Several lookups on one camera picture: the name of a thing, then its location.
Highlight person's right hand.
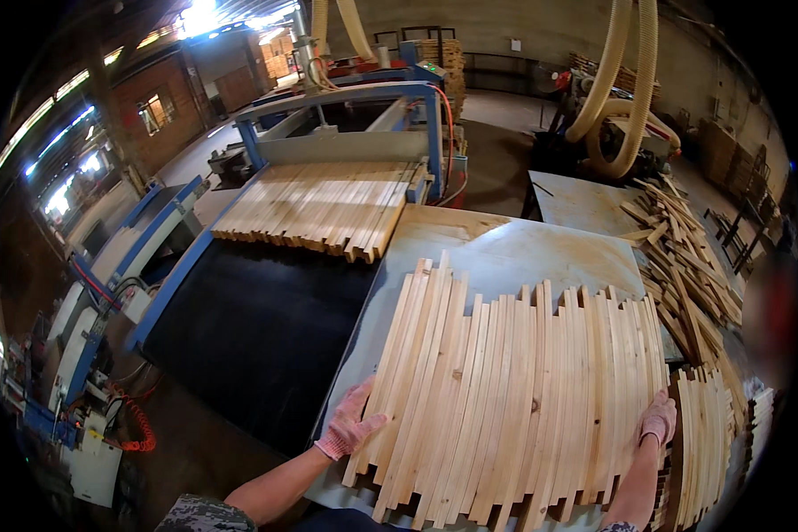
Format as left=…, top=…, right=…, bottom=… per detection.
left=638, top=389, right=678, bottom=448

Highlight person's left hand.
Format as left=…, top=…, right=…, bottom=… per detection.
left=314, top=376, right=388, bottom=462

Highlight row of long wooden slats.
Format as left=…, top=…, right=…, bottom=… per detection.
left=341, top=249, right=671, bottom=532

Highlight stack of curved wooden slats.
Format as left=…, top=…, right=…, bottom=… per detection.
left=652, top=364, right=739, bottom=532

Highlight stack of pale thin slats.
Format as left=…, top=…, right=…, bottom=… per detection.
left=743, top=387, right=777, bottom=481

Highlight pile of scrap wood pieces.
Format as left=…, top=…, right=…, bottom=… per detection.
left=617, top=176, right=751, bottom=413

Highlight black metal rack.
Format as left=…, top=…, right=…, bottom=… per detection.
left=704, top=197, right=775, bottom=275

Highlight plywood work table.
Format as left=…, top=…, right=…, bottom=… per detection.
left=304, top=203, right=687, bottom=532

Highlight grey metal table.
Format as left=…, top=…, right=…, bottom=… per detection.
left=521, top=170, right=647, bottom=240

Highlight stacks of brown wood panels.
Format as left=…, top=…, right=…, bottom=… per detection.
left=697, top=118, right=774, bottom=208

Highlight woodworking machine with red parts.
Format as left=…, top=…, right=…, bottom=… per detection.
left=531, top=65, right=683, bottom=182

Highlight low stack of wooden boards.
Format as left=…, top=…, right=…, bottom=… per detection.
left=568, top=51, right=663, bottom=102

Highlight wooden slats batch on conveyor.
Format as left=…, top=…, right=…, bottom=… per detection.
left=211, top=161, right=428, bottom=265

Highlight tall stack of wooden pallets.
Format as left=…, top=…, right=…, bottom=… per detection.
left=418, top=38, right=468, bottom=122

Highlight black conveyor belt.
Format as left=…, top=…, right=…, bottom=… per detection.
left=141, top=237, right=381, bottom=460

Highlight person's body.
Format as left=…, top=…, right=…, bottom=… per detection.
left=154, top=493, right=639, bottom=532

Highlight white and blue machine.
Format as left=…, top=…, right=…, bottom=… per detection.
left=45, top=176, right=211, bottom=413

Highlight beige ribbed dust hose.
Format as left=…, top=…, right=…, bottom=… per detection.
left=335, top=0, right=377, bottom=62
left=310, top=0, right=331, bottom=57
left=564, top=0, right=634, bottom=145
left=584, top=0, right=683, bottom=181

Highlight orange air hose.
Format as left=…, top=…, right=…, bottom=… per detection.
left=428, top=84, right=469, bottom=207

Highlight blue frame saw machine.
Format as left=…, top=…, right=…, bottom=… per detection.
left=125, top=78, right=470, bottom=353

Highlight orange coiled cable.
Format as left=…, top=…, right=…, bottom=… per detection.
left=105, top=382, right=158, bottom=454

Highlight white cabinet machine with cables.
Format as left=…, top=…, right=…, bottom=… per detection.
left=0, top=331, right=125, bottom=510

